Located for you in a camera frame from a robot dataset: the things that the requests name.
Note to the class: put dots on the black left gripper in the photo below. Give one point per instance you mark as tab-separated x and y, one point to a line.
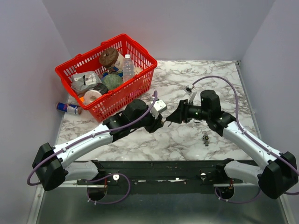
156	124

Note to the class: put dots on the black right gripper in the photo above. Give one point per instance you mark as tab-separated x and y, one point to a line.
181	113

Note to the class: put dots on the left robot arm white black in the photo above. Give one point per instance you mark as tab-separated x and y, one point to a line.
53	164

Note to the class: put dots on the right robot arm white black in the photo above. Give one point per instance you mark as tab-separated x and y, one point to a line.
274	172

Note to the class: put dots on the green round ball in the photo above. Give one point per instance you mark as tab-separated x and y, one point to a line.
112	81

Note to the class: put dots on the clear plastic water bottle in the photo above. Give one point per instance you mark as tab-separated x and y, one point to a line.
128	68

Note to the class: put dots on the white tape roll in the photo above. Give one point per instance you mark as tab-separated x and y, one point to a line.
91	96

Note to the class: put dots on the red bull can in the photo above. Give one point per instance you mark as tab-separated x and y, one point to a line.
69	108

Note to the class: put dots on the brown lid paper cup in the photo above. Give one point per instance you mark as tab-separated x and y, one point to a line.
112	60

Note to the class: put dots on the grey foil snack bag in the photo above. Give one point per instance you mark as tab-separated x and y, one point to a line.
81	82

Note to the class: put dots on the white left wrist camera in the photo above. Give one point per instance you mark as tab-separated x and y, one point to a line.
158	107

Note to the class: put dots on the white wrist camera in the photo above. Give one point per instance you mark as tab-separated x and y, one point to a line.
158	107
189	89

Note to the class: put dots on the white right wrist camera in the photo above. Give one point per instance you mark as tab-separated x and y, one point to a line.
189	89

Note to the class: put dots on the key with robot keychain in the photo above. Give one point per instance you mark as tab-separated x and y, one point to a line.
206	139

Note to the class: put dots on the black mounting base rail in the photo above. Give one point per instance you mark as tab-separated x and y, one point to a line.
157	177

